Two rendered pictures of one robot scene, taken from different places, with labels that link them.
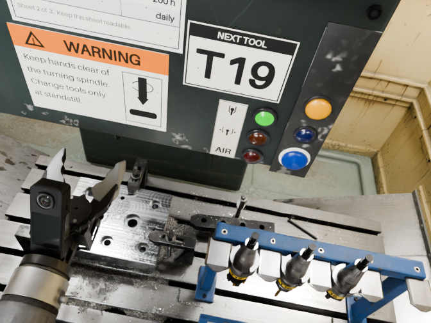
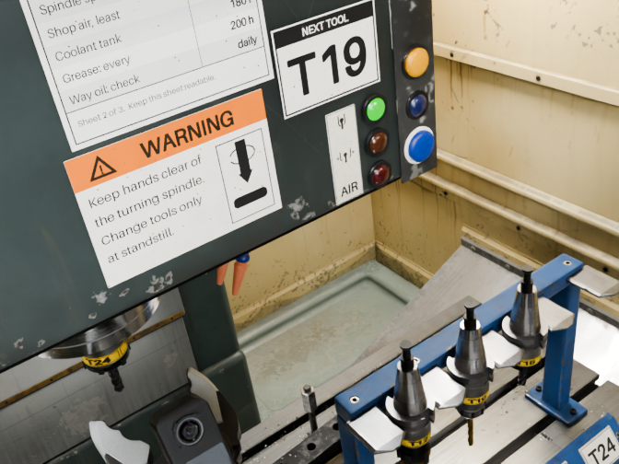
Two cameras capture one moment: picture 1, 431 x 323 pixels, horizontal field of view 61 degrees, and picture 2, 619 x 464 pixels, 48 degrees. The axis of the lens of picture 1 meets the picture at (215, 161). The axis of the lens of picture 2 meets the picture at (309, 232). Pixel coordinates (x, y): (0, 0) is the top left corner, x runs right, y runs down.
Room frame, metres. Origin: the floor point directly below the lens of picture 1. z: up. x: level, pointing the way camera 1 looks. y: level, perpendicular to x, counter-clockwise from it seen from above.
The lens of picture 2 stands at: (-0.16, 0.30, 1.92)
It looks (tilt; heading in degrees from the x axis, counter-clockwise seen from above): 33 degrees down; 330
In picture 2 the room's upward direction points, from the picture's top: 9 degrees counter-clockwise
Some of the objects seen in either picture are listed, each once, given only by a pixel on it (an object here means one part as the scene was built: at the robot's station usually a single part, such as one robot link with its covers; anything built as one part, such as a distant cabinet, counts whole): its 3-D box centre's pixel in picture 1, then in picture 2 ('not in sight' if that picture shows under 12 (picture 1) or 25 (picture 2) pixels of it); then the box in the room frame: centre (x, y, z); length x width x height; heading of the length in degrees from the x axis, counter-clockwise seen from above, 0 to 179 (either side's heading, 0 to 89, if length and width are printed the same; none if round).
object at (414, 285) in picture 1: (420, 295); (597, 283); (0.35, -0.49, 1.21); 0.07 x 0.05 x 0.01; 1
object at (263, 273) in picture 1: (269, 265); (441, 388); (0.35, -0.16, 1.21); 0.07 x 0.05 x 0.01; 1
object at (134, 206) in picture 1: (115, 222); not in sight; (0.50, 0.25, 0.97); 0.29 x 0.23 x 0.05; 91
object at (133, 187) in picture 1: (136, 180); not in sight; (0.65, 0.23, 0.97); 0.13 x 0.03 x 0.15; 1
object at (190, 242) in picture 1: (172, 244); not in sight; (0.46, 0.07, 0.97); 0.13 x 0.03 x 0.15; 91
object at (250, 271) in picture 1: (244, 260); (410, 410); (0.35, -0.10, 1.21); 0.06 x 0.06 x 0.03
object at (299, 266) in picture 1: (301, 261); (470, 343); (0.35, -0.21, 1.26); 0.04 x 0.04 x 0.07
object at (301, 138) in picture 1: (305, 135); (417, 105); (0.29, -0.09, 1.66); 0.02 x 0.01 x 0.02; 91
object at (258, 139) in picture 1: (258, 138); (378, 143); (0.29, -0.04, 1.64); 0.02 x 0.01 x 0.02; 91
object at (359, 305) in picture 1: (380, 295); (560, 344); (0.41, -0.49, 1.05); 0.10 x 0.05 x 0.30; 1
